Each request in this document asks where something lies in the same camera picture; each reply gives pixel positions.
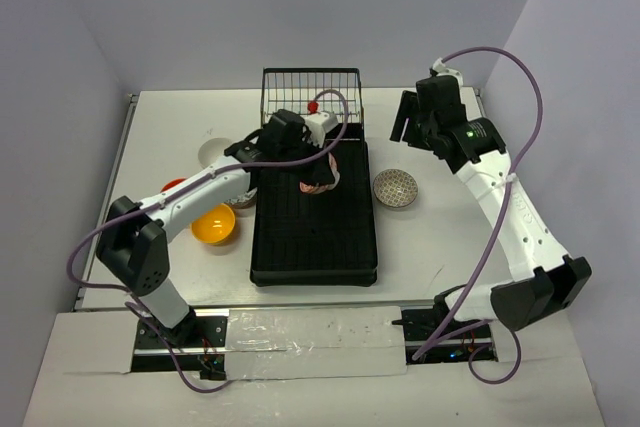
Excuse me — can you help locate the orange white patterned bowl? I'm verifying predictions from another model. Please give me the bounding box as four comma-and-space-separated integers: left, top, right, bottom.
299, 154, 340, 195

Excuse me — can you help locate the brown geometric patterned bowl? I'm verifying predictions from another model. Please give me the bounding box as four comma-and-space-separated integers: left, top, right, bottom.
373, 169, 419, 209

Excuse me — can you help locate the dark floral patterned bowl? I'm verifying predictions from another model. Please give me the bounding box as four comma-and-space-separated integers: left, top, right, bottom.
226, 189, 257, 209

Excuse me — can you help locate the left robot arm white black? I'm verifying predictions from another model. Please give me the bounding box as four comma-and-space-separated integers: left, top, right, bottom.
96, 109, 339, 346

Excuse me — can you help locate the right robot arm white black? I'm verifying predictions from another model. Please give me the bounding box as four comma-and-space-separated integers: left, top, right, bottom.
390, 75, 592, 338

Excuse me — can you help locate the black dish rack tray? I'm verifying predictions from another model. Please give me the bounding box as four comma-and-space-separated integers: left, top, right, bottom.
250, 139, 378, 287

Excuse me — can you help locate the white ceramic bowl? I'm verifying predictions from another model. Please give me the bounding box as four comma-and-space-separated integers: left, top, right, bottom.
197, 137, 232, 168

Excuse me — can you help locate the yellow plastic bowl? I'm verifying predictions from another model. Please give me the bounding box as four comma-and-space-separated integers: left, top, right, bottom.
190, 204, 236, 245

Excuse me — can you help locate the orange plastic bowl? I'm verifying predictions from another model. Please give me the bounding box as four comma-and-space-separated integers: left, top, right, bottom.
161, 178, 185, 192

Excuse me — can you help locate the silver tape strip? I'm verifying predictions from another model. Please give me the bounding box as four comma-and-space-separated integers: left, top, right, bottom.
224, 306, 407, 380

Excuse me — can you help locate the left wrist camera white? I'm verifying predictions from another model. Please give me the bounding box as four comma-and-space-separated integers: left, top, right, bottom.
303, 101, 339, 148

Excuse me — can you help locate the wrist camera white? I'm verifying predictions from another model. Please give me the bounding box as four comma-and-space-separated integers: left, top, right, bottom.
303, 101, 339, 148
430, 57, 449, 76

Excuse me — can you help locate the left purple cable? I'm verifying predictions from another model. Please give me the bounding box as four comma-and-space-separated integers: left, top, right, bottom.
66, 89, 352, 318

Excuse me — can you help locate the purple cable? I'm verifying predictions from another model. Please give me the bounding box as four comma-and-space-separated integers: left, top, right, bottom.
410, 46, 545, 385
66, 89, 352, 318

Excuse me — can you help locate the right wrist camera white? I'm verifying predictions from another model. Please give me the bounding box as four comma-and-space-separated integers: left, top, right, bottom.
430, 57, 449, 76

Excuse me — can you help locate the black wire plate holder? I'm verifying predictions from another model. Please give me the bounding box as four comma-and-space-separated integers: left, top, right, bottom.
260, 67, 365, 140

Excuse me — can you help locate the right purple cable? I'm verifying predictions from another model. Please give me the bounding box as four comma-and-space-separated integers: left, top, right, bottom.
410, 46, 545, 385

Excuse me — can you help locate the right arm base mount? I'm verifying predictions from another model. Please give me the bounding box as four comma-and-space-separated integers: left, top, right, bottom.
391, 307, 497, 365

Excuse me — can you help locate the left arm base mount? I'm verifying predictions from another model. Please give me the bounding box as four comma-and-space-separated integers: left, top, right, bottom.
130, 314, 228, 382

